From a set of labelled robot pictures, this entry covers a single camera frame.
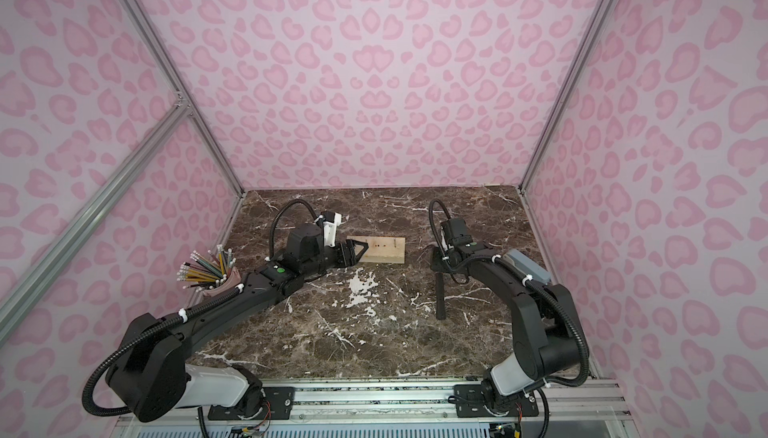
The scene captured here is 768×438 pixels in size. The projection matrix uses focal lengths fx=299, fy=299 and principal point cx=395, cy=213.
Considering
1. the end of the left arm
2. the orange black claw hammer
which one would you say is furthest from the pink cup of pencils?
the orange black claw hammer

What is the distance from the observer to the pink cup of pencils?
814 millimetres

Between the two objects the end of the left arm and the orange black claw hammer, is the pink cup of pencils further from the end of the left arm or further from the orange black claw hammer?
the orange black claw hammer
